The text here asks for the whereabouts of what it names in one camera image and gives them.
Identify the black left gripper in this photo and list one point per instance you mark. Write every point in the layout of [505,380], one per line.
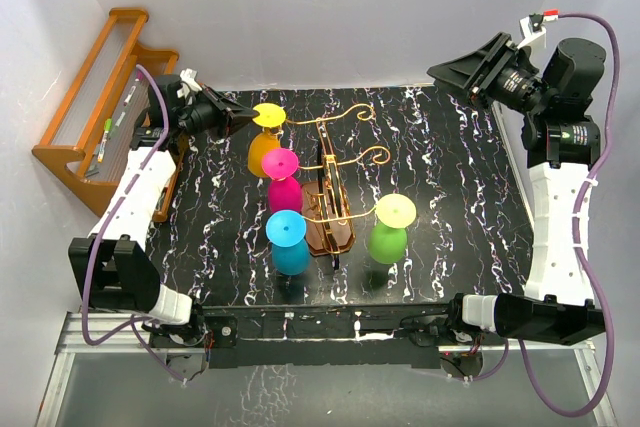
[229,114]

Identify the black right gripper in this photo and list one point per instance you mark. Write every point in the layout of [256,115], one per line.
[458,72]

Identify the orange yellow wine glass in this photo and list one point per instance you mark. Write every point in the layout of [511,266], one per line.
[270,118]

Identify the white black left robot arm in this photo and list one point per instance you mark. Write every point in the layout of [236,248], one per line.
[110,264]

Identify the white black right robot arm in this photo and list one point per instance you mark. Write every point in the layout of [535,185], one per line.
[562,144]

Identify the magenta wine glass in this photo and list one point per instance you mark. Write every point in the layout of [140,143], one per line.
[284,191]

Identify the blue wine glass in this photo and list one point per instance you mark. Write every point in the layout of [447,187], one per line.
[286,231]

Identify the wooden slatted shelf rack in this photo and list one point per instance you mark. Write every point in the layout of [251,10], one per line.
[69,146]

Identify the green wine glass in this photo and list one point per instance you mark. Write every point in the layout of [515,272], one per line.
[388,238]

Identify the pink capped marker pen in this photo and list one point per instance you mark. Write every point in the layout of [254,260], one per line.
[130,90]

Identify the green capped marker pen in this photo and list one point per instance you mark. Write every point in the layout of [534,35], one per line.
[104,139]

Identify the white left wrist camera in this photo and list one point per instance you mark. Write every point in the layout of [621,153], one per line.
[190,85]

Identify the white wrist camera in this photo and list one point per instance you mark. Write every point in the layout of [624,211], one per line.
[190,85]
[533,29]

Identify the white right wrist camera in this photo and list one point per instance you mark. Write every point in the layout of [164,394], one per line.
[533,29]

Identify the gold wire wine glass rack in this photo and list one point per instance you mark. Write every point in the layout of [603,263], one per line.
[326,207]

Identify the aluminium frame rail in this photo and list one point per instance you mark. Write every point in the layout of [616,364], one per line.
[269,371]

